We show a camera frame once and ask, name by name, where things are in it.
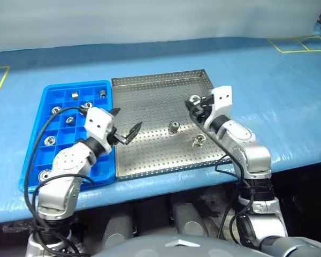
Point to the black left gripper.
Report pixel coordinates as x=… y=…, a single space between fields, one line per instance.
x=116 y=139

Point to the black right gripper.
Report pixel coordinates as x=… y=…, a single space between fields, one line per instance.
x=206 y=105

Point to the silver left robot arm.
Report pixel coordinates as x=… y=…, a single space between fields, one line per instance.
x=67 y=160

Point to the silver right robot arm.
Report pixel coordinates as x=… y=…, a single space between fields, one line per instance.
x=240 y=136

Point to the blue compartment tray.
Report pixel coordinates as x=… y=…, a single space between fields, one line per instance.
x=67 y=139

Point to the perforated metal tray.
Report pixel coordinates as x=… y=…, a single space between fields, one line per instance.
x=155 y=150

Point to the dark grey rounded shape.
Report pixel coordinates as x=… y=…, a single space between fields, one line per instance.
x=117 y=227
x=187 y=219

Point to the grey robot torso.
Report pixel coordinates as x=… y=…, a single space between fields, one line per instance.
x=176 y=247

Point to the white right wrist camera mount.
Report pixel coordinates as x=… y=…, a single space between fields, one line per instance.
x=222 y=100

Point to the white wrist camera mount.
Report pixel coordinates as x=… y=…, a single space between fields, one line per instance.
x=222 y=100
x=99 y=123

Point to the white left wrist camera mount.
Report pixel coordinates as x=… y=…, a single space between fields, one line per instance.
x=99 y=123

